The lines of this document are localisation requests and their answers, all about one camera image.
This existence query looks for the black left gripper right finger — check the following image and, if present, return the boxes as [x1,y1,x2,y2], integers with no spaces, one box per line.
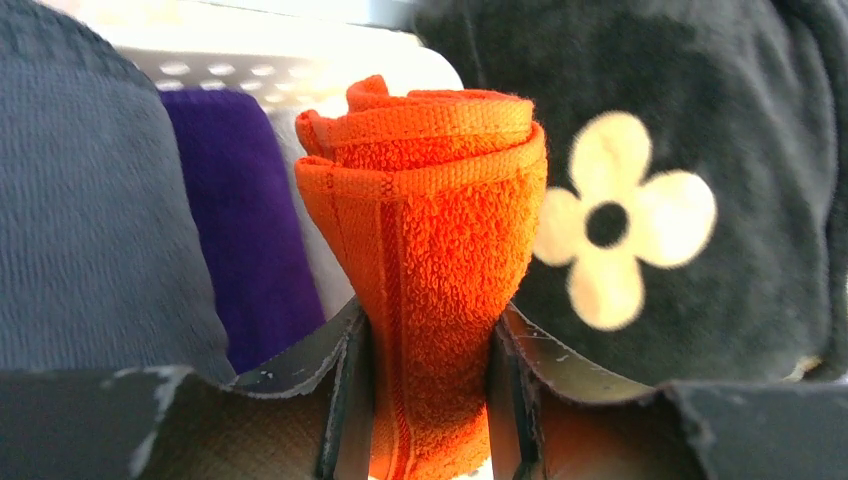
[487,308,847,480]

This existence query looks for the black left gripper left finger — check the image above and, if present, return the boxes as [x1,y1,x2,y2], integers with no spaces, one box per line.
[1,301,373,479]

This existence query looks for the orange towel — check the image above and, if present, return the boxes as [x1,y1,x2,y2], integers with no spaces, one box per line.
[294,75,548,479]

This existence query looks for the purple rolled towel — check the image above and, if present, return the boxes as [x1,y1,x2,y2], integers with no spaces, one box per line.
[161,89,325,373]

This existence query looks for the grey rolled towel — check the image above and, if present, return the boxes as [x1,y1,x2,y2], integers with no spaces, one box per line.
[1,1,235,383]

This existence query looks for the black floral pillow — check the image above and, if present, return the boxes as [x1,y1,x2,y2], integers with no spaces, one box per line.
[414,0,847,385]

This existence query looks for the white plastic basket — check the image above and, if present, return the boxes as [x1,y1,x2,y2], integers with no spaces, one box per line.
[48,1,462,115]

